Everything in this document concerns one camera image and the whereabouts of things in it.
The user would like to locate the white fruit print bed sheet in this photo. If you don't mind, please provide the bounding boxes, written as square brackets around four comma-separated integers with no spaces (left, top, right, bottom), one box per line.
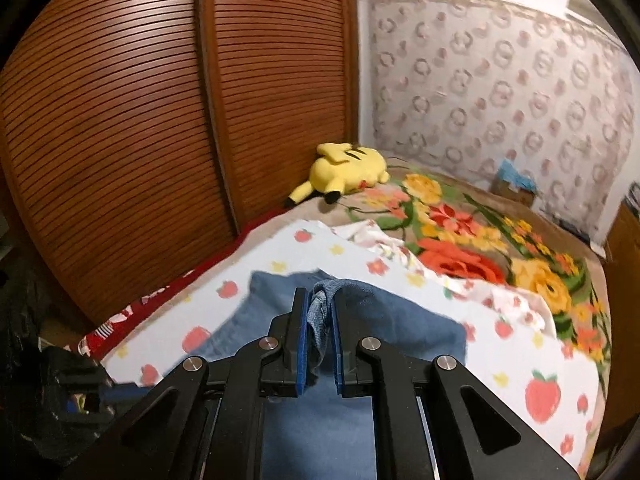
[102,225,601,476]

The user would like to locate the red printed cloth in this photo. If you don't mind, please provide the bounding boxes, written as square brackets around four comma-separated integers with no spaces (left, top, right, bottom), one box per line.
[77,220,281,359]

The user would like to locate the small cardboard box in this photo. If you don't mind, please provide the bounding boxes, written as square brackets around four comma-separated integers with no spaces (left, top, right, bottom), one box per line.
[492,177,537,207]

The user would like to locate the brown floral blanket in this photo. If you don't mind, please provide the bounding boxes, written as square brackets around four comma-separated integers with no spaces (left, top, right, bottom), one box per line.
[295,167,613,363]

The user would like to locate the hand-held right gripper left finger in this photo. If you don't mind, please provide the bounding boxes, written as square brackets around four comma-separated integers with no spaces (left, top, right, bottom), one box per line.
[60,287,308,480]

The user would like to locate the wooden louvred wardrobe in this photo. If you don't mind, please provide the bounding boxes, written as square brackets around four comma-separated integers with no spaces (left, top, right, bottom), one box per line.
[0,0,362,328]

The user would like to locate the light blue cloth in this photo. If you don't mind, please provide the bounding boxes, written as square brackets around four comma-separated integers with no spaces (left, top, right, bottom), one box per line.
[499,159,540,193]

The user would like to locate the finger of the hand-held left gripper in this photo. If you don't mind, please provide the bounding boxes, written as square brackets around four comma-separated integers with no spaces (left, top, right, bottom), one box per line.
[102,382,152,404]

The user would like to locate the yellow plush toy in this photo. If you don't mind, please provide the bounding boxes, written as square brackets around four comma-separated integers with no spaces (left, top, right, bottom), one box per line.
[285,142,391,208]

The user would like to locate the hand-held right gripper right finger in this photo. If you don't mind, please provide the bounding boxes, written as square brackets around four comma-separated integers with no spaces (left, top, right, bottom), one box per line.
[330,292,581,480]

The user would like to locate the wooden dresser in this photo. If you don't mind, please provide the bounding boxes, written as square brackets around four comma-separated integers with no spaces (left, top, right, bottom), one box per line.
[600,199,640,436]

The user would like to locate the blue denim pants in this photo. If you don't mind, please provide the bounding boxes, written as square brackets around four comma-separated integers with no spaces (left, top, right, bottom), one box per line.
[192,270,468,480]

